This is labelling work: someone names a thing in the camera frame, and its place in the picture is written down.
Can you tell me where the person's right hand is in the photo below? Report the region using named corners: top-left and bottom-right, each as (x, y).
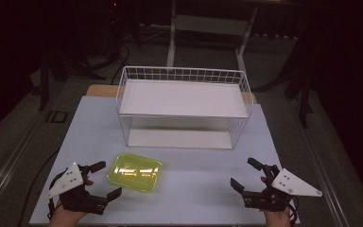
top-left (260, 176), bottom-right (293, 227)

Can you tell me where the metal floor rail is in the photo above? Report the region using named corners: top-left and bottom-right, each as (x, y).
top-left (0, 121), bottom-right (46, 209)
top-left (291, 100), bottom-right (344, 227)

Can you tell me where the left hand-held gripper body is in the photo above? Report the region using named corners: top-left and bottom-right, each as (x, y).
top-left (46, 162), bottom-right (109, 216)

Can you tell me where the black tripod stand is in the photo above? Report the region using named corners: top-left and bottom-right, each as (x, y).
top-left (37, 46), bottom-right (69, 112)

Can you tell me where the black floor cable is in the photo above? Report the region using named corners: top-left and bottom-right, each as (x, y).
top-left (111, 41), bottom-right (130, 85)

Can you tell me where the black floor stand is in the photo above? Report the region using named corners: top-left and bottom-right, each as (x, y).
top-left (282, 60), bottom-right (316, 129)

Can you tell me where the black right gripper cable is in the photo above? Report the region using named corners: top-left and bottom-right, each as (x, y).
top-left (286, 197), bottom-right (300, 227)

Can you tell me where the black floor socket plate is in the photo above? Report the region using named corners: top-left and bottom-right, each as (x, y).
top-left (44, 110), bottom-right (69, 124)

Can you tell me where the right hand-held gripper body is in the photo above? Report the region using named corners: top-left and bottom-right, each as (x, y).
top-left (242, 164), bottom-right (323, 213)

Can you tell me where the white wire shelf rack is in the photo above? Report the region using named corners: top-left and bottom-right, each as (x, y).
top-left (115, 65), bottom-right (254, 150)

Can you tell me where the pale blue table mat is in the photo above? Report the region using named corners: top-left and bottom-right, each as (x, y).
top-left (28, 96), bottom-right (301, 226)

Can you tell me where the person's left hand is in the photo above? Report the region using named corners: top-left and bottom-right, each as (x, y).
top-left (47, 178), bottom-right (95, 227)

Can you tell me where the yellow-green plastic tray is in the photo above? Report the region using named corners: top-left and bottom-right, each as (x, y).
top-left (107, 151), bottom-right (164, 194)

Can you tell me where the white metal table frame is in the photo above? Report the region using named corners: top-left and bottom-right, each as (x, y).
top-left (165, 0), bottom-right (260, 74)

